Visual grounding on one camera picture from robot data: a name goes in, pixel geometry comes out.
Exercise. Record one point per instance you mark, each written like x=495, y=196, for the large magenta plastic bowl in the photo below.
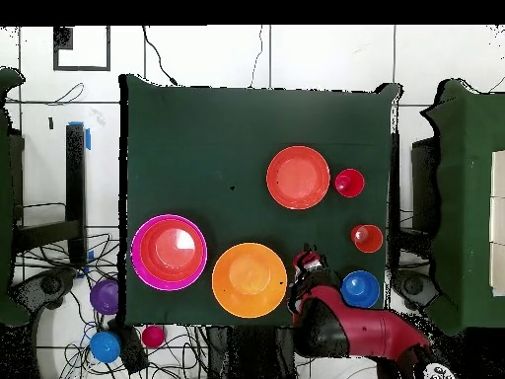
x=135, y=256

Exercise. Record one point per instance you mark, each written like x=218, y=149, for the black stand frame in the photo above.
x=75, y=189

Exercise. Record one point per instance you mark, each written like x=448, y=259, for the light blue plastic bowl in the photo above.
x=105, y=346

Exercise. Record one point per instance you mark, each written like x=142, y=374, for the red plastic cup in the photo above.
x=349, y=182

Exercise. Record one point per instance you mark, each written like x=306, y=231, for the small dark blue bowl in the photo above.
x=361, y=288

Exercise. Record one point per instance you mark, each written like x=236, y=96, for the neighbouring green cloth table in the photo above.
x=465, y=197
x=6, y=197

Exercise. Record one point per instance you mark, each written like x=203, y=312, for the orange plastic bowl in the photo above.
x=249, y=280

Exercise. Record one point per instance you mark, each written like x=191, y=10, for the orange-red plastic bowl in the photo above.
x=171, y=250
x=298, y=177

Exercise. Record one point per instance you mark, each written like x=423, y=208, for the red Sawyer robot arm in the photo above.
x=363, y=327

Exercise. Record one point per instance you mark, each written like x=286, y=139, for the white panel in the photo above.
x=498, y=221

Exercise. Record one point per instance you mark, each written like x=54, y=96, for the purple plastic bowl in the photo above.
x=104, y=296

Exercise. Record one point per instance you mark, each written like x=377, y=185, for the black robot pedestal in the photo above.
x=252, y=351

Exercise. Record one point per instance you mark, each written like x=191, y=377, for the dark green table cloth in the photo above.
x=236, y=118

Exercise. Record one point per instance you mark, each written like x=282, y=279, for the small magenta plastic bowl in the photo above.
x=153, y=336

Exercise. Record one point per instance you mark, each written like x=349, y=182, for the orange plastic cup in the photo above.
x=367, y=239

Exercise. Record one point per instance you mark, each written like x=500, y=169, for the black power adapter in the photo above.
x=132, y=351

